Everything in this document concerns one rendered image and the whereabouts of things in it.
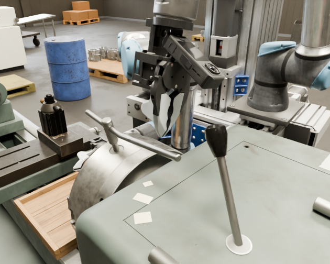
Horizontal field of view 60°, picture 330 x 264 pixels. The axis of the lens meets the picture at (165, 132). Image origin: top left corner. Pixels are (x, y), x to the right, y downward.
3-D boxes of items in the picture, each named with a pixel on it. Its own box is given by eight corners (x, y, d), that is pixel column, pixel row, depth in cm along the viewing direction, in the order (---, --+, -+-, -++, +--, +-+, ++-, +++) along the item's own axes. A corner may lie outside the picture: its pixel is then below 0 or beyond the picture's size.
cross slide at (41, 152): (100, 145, 129) (99, 136, 127) (-2, 188, 102) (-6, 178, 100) (79, 132, 140) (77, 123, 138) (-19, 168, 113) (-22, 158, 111)
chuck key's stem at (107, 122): (113, 158, 68) (99, 120, 61) (120, 154, 69) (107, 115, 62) (118, 163, 67) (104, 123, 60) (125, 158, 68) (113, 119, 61)
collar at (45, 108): (65, 109, 116) (64, 101, 115) (46, 114, 111) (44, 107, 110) (55, 103, 121) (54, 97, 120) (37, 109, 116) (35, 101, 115)
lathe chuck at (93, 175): (189, 202, 90) (176, 121, 72) (110, 281, 74) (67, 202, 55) (168, 189, 96) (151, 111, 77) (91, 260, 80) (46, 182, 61)
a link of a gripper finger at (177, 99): (155, 127, 61) (162, 84, 58) (176, 136, 57) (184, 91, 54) (145, 129, 59) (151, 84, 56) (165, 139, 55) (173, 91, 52)
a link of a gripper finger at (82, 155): (66, 163, 89) (91, 152, 95) (76, 171, 86) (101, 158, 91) (64, 154, 88) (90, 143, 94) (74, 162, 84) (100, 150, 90)
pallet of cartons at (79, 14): (87, 20, 1308) (85, 0, 1271) (103, 22, 1249) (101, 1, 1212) (59, 23, 1209) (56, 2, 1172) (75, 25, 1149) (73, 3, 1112)
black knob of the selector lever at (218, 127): (233, 154, 41) (238, 125, 39) (220, 164, 39) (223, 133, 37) (211, 144, 44) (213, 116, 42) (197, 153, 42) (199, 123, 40)
